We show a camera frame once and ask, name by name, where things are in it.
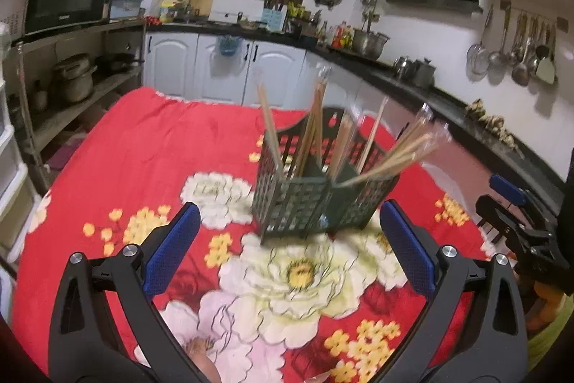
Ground white countertop box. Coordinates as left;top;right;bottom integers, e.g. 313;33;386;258
211;0;265;24

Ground steel stock pot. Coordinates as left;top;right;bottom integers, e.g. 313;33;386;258
53;53;98;103

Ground grey plastic drawer tower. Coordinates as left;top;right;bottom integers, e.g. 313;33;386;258
0;82;37;250

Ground red floral blanket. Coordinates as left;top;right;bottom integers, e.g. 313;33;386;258
9;86;530;383

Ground blue plastic tub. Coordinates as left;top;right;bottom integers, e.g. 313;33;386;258
109;0;146;20

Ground person's left hand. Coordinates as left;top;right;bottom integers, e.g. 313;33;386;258
188;342;222;383

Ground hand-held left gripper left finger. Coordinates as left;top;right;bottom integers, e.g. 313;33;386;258
48;202;222;383

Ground black kitchen countertop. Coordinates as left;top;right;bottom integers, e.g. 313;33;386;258
146;19;570;213

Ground light blue knife block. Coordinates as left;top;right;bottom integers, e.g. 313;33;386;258
262;6;288;31

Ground black frying pan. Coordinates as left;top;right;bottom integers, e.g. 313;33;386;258
96;53;144;74

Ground metal shelf rack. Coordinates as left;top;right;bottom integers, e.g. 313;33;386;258
0;19;148;186

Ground small steel kettle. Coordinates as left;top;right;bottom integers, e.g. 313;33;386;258
394;55;415;79

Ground hanging steel spatulas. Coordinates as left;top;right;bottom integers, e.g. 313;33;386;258
359;0;384;34

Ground blue hanging basket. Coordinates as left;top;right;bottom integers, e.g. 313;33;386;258
217;35;243;56

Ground bunch of wooden chopsticks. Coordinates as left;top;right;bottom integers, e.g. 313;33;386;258
255;64;453;188

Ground person's right hand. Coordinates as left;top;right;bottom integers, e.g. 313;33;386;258
522;282;566;332

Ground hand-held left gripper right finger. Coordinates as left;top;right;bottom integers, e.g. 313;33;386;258
359;199;530;383

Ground cluster of condiment bottles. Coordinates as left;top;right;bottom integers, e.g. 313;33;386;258
316;20;355;49

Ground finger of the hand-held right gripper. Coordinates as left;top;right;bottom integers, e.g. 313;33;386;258
490;173;561;232
475;195;556;253

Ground dark green utensil holder basket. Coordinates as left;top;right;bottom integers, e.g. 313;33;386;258
251;107;401;241

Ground pile of ginger roots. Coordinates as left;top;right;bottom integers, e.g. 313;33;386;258
464;98;523;157

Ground row of hanging kitchen utensils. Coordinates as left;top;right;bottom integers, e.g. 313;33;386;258
466;1;561;88

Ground large steel cooking pot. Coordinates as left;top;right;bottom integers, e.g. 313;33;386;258
352;28;391;60

